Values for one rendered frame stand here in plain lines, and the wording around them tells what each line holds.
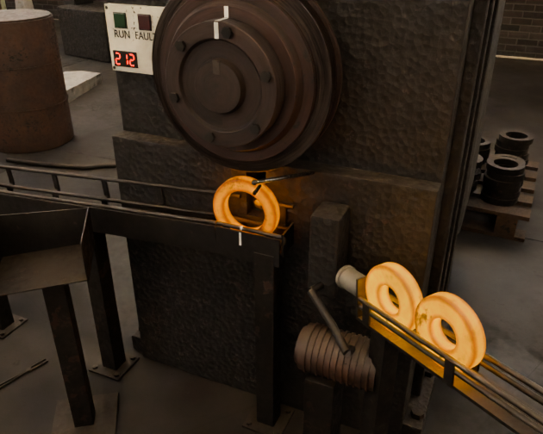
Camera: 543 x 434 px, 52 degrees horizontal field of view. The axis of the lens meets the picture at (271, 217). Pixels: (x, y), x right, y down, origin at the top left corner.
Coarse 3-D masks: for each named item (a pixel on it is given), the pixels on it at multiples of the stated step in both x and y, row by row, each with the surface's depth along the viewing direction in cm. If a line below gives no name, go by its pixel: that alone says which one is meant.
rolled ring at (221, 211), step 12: (228, 180) 147; (240, 180) 144; (252, 180) 145; (216, 192) 149; (228, 192) 148; (252, 192) 145; (264, 192) 143; (216, 204) 151; (264, 204) 145; (276, 204) 145; (216, 216) 153; (228, 216) 153; (276, 216) 145; (264, 228) 148
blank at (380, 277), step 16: (384, 272) 120; (400, 272) 118; (368, 288) 127; (384, 288) 125; (400, 288) 117; (416, 288) 116; (384, 304) 125; (400, 304) 119; (416, 304) 116; (400, 320) 120
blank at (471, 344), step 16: (432, 304) 110; (448, 304) 106; (464, 304) 105; (416, 320) 115; (432, 320) 111; (448, 320) 107; (464, 320) 103; (432, 336) 112; (464, 336) 104; (480, 336) 103; (448, 352) 109; (464, 352) 105; (480, 352) 104
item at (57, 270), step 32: (0, 224) 155; (32, 224) 157; (64, 224) 159; (0, 256) 158; (32, 256) 159; (64, 256) 157; (0, 288) 146; (32, 288) 144; (64, 288) 154; (64, 320) 159; (64, 352) 164; (64, 416) 182; (96, 416) 182
